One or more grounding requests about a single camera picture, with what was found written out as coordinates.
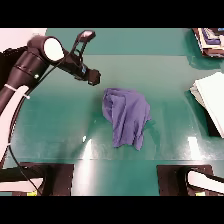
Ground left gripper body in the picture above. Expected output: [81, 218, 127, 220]
[77, 63, 102, 87]

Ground purple T-shirt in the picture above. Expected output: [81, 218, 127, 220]
[101, 87, 153, 152]

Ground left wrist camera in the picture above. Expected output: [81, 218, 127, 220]
[70, 29, 97, 68]

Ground black cable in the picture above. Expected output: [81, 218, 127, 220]
[5, 61, 66, 197]

